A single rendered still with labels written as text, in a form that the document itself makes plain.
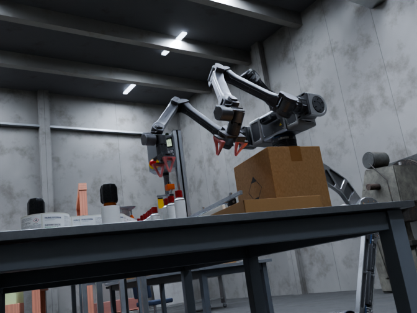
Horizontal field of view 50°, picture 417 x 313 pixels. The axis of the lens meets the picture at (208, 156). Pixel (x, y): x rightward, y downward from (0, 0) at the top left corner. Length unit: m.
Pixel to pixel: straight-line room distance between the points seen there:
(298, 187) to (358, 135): 8.90
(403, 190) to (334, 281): 3.49
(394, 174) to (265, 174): 6.92
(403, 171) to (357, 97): 2.63
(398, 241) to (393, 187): 7.06
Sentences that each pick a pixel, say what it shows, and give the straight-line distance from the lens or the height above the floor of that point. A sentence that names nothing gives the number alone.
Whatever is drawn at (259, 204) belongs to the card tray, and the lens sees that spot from 1.27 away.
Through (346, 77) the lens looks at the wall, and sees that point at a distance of 11.01.
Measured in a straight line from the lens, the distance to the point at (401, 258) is 1.55.
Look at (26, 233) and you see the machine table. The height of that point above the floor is 0.82.
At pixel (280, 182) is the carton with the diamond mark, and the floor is 0.98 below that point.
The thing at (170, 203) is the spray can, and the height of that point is 1.05.
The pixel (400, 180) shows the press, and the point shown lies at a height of 1.88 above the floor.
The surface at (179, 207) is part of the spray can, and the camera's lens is 2.08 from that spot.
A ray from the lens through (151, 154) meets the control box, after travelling 2.55.
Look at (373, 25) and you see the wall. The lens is 10.84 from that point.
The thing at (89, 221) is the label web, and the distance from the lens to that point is 2.40.
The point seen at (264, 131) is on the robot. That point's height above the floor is 1.43.
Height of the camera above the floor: 0.68
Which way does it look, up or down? 15 degrees up
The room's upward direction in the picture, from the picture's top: 8 degrees counter-clockwise
